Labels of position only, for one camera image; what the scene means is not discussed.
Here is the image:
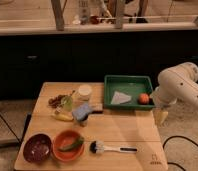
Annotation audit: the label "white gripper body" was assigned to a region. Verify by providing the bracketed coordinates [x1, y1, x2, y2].
[150, 87, 177, 108]

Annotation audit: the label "dark red grapes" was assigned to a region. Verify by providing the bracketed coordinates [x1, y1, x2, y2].
[48, 95, 64, 108]

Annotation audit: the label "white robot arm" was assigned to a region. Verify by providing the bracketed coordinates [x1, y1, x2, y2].
[150, 62, 198, 125]

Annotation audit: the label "dark purple bowl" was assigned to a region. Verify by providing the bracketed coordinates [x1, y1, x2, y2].
[23, 134, 52, 163]

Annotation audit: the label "blue sponge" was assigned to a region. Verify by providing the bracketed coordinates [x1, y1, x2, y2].
[72, 103, 92, 121]

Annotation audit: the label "black cable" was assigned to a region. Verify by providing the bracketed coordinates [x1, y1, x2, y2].
[162, 134, 198, 171]

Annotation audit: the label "orange bowl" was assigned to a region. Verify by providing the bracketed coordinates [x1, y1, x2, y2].
[52, 130, 84, 162]

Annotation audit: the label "yellow banana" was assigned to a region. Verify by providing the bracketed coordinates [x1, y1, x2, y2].
[52, 113, 73, 122]

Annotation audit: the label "green pepper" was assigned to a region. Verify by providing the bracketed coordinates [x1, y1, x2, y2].
[59, 136, 84, 152]

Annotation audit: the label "black and white dish brush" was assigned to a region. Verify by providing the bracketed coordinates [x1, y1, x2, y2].
[89, 141, 137, 154]

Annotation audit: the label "white towel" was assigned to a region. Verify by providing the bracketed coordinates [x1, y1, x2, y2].
[111, 91, 131, 104]

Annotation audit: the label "green plastic tray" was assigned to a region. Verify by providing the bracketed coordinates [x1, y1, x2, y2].
[104, 75, 154, 110]

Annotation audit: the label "yellow gripper fingers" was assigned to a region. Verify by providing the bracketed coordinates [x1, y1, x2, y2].
[154, 108, 168, 126]

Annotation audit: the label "white cup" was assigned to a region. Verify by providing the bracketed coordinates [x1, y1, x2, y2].
[75, 84, 92, 102]

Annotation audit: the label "orange fruit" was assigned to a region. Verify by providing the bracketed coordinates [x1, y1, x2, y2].
[138, 93, 150, 105]

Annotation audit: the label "green pear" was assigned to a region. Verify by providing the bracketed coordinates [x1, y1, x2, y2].
[61, 95, 73, 112]

